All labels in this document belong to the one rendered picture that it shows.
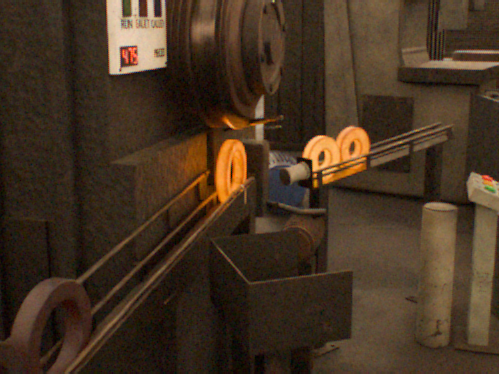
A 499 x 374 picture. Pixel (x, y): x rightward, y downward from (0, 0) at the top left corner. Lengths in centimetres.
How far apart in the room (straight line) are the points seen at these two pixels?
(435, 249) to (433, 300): 19
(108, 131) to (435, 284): 145
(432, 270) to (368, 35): 232
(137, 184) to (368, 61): 318
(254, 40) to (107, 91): 42
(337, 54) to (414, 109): 64
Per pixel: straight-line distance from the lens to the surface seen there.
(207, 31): 160
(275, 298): 120
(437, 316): 254
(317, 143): 224
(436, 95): 435
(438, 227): 242
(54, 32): 144
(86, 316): 115
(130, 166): 143
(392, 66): 442
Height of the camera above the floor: 117
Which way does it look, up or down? 12 degrees down
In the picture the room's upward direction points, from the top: straight up
